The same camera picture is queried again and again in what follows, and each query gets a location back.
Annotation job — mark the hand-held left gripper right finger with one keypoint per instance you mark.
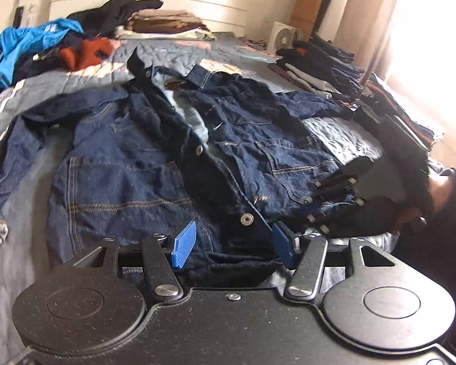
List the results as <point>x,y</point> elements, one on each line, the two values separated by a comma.
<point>283,245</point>

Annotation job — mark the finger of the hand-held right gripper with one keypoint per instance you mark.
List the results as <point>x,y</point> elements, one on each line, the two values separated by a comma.
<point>349,218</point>
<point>345,173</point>

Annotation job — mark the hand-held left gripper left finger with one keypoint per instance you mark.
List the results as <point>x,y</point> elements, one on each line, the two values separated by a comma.
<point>183,245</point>

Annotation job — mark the dark blue denim jacket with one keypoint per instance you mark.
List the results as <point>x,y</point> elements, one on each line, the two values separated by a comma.
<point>129,167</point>

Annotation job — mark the stack of dark folded clothes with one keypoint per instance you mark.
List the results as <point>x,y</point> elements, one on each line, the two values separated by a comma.
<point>326,64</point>

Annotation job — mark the stack of folded brown clothes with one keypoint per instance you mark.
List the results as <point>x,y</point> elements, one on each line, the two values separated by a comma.
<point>163,24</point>

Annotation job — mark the person's right hand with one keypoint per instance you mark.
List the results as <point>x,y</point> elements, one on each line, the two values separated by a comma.
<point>440,194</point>

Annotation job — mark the beige curtain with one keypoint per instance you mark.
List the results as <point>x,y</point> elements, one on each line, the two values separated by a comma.
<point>372,15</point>

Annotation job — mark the white fan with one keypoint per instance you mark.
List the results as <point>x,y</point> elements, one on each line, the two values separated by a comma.
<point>283,38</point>

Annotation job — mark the black panel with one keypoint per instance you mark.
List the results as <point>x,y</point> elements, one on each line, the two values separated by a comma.
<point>331,3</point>

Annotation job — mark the grey patchwork quilt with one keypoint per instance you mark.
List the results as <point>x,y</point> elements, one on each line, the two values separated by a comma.
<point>15,285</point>

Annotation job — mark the rust orange sweater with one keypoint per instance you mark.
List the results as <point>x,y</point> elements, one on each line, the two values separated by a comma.
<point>83,53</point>

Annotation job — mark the black garment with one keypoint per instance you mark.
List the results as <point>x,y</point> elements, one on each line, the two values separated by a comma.
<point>41,62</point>

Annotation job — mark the black jacket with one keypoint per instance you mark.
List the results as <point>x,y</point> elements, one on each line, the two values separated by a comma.
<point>110,13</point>

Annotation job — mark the bright blue jacket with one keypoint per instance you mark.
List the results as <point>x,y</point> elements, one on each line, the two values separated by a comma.
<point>26,40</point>

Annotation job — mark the black hair brush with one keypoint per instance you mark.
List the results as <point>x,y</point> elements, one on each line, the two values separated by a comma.
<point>19,15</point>

